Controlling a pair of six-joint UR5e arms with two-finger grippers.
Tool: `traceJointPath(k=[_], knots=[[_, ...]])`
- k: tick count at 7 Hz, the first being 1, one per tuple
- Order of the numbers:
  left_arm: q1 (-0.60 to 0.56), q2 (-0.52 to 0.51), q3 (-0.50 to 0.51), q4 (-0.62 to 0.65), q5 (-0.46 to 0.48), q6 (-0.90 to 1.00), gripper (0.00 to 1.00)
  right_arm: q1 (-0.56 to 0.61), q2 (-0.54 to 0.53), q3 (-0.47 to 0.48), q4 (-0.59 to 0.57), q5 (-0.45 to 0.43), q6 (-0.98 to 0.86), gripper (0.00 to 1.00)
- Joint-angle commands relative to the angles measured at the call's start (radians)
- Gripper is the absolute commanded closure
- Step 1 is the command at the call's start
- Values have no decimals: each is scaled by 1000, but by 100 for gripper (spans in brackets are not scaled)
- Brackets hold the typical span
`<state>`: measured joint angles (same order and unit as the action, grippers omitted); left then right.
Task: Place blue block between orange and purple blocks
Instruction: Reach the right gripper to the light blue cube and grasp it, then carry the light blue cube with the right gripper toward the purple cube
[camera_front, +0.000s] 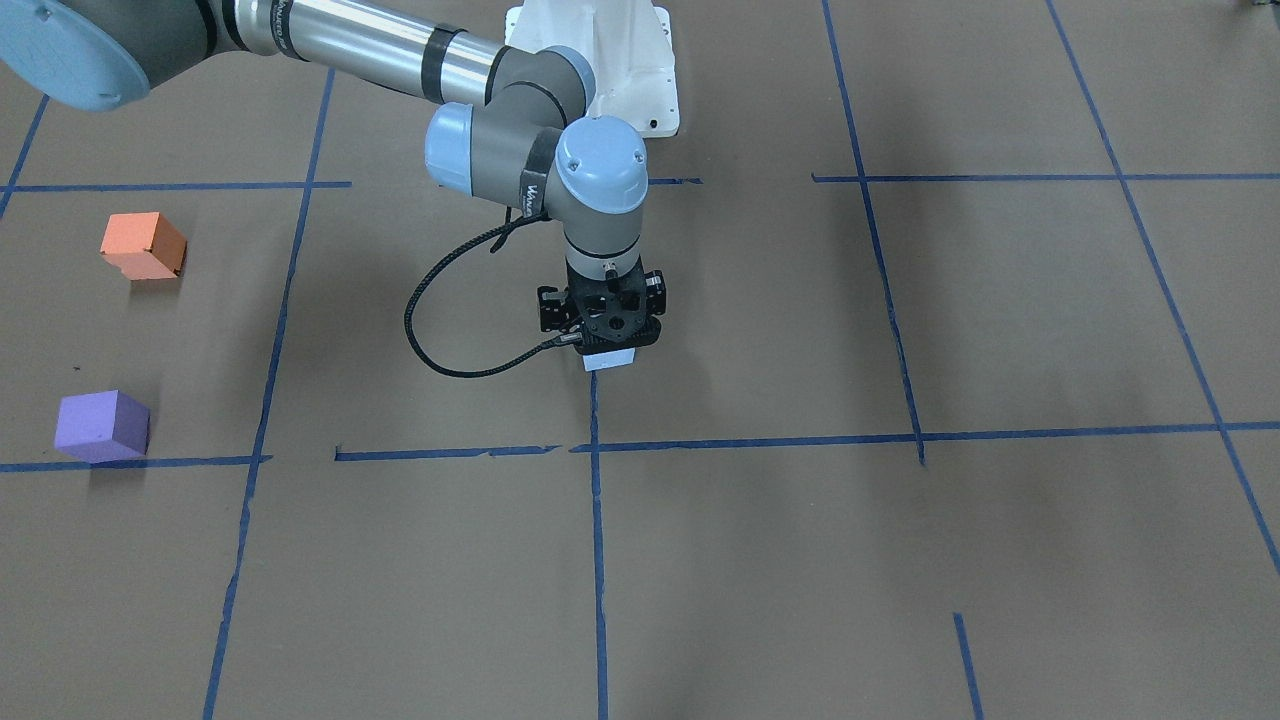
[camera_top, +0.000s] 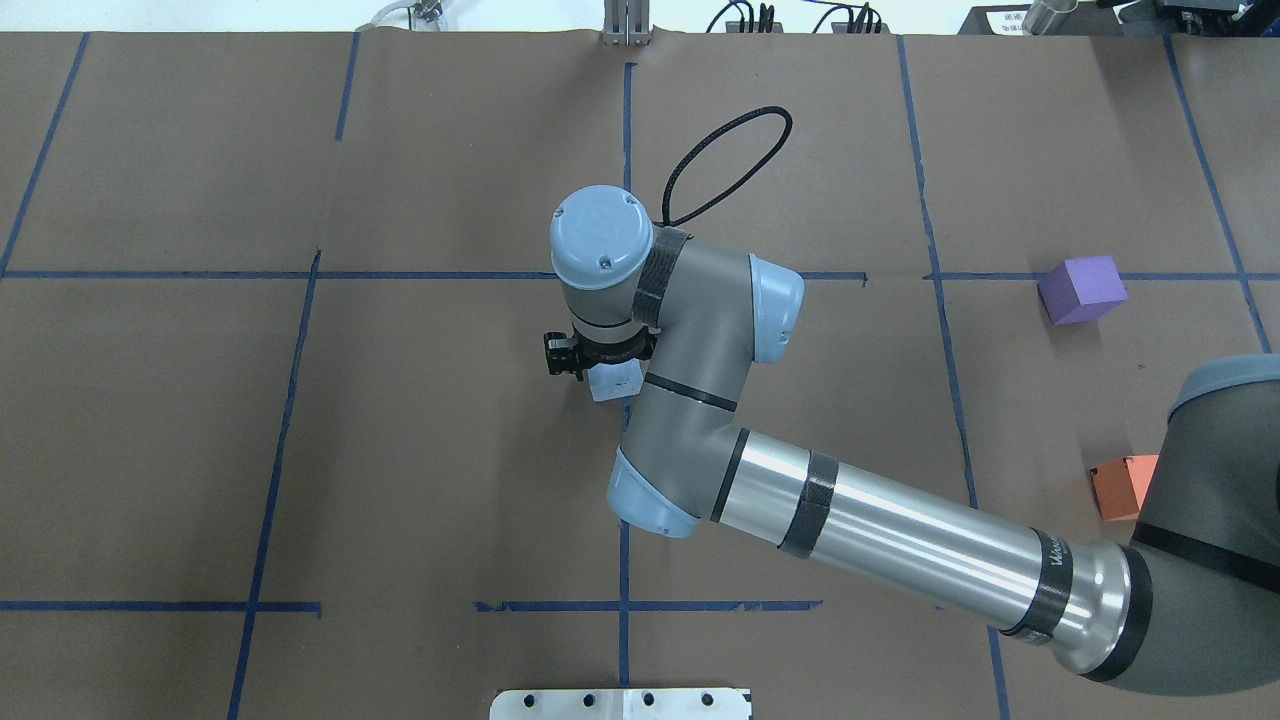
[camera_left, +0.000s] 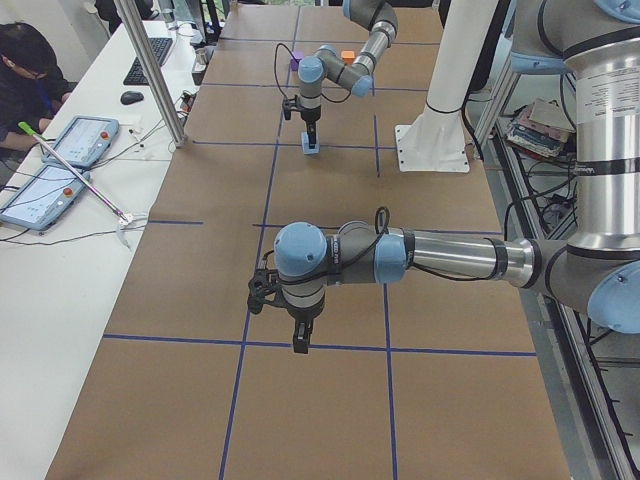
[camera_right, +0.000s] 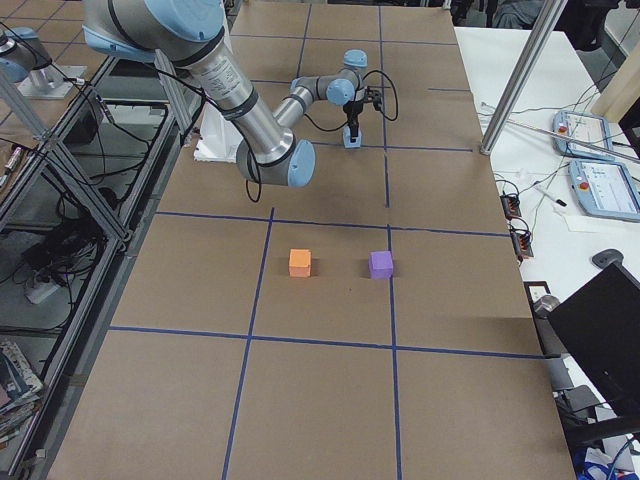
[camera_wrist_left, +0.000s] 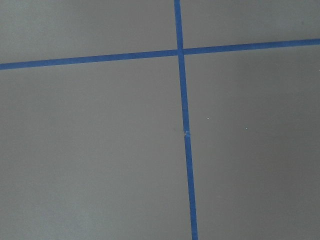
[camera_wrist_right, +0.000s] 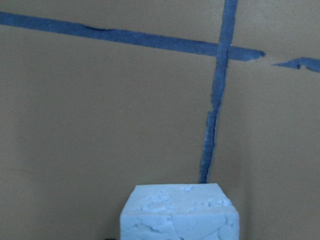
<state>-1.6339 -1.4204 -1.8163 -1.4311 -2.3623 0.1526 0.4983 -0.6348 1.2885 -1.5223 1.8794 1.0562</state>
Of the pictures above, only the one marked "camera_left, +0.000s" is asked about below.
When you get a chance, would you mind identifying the purple foam block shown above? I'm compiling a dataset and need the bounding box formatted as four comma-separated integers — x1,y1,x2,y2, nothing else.
290,50,304,72

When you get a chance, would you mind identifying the lower teach pendant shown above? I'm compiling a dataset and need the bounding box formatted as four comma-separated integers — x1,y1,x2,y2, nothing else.
1,164,86,232

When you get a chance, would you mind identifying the aluminium frame post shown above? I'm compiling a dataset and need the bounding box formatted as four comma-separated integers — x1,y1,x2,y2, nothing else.
114,0,186,148

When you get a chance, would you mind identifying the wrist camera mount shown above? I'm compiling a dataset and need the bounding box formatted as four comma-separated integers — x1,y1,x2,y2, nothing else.
247,268,287,315
282,95,302,121

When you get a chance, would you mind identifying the upper teach pendant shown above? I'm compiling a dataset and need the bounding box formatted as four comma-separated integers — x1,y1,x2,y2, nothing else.
51,115,119,170

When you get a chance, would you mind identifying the long metal rod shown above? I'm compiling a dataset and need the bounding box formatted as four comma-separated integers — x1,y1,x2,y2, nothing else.
18,121,134,226

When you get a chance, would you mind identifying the black keyboard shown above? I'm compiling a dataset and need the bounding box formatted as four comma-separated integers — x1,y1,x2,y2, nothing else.
122,37,174,87

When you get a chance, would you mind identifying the seated person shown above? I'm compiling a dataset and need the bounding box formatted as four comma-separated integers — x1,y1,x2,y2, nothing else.
1,22,72,160

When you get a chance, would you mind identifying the black computer mouse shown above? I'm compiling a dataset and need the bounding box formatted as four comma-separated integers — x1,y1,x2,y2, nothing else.
120,90,144,106

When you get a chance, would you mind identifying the light blue foam block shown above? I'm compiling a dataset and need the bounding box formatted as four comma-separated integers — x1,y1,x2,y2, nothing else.
301,132,320,155

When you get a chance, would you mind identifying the stack of magazines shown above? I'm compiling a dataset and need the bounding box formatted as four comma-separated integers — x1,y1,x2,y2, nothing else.
505,99,577,159

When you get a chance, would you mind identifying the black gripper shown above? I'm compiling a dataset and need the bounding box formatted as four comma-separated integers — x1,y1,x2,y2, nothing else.
301,107,320,144
286,296,325,354

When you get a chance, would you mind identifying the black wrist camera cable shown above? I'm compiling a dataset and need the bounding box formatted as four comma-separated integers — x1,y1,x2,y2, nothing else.
273,42,301,109

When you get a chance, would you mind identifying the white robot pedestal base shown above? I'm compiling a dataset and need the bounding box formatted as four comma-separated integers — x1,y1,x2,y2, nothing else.
395,0,508,173

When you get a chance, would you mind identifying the teach pendant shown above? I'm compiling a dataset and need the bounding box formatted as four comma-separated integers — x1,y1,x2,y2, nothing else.
1,164,86,232
51,115,119,170

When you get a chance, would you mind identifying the orange foam block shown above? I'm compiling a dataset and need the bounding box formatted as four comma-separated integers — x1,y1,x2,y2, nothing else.
341,50,356,65

